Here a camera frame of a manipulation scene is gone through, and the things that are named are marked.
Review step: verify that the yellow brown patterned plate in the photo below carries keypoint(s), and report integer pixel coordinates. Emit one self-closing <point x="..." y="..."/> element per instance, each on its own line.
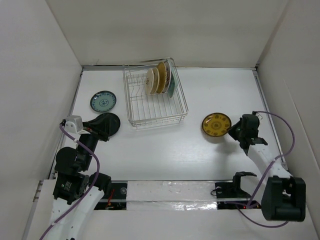
<point x="216" y="124"/>

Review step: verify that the blue patterned round plate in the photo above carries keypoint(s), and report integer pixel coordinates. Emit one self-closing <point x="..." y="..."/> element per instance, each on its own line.
<point x="103" y="101"/>

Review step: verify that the cream floral round plate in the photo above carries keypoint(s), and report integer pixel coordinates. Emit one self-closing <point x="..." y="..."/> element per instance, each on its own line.
<point x="156" y="81"/>

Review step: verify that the white plate red characters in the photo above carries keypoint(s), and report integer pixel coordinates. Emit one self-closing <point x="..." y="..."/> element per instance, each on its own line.
<point x="169" y="76"/>

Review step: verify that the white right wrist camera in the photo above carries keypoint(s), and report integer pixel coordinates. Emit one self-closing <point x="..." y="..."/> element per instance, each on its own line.
<point x="258" y="115"/>

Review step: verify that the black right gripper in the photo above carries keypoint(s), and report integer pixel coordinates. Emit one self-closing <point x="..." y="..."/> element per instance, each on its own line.
<point x="231" y="131"/>

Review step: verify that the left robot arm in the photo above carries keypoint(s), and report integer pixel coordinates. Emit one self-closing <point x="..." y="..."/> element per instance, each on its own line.
<point x="79" y="183"/>

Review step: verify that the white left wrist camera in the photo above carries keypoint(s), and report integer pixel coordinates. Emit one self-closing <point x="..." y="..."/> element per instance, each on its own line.
<point x="73" y="124"/>

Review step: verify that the round woven bamboo plate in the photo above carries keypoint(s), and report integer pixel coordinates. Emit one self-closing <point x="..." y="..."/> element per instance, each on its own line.
<point x="162" y="78"/>

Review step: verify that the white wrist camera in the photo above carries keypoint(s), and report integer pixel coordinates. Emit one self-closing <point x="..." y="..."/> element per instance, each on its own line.
<point x="258" y="115"/>
<point x="73" y="124"/>

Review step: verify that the black round plate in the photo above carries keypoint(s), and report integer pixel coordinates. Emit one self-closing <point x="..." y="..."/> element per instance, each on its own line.
<point x="115" y="124"/>

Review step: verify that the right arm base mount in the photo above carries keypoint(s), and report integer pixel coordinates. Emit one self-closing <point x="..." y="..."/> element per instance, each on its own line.
<point x="230" y="198"/>

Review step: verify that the cream plate black patch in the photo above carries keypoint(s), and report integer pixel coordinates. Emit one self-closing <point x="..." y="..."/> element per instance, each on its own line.
<point x="149" y="81"/>

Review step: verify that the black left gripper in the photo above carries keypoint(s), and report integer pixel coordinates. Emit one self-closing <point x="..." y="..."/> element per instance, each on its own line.
<point x="90" y="127"/>

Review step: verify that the metal wire dish rack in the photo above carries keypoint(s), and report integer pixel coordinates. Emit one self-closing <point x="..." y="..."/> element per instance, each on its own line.
<point x="152" y="110"/>

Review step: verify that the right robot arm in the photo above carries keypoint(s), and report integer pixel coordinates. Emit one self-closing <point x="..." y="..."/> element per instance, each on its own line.
<point x="282" y="196"/>

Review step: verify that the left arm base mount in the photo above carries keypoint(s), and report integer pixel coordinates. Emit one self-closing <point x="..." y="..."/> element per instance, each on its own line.
<point x="116" y="199"/>

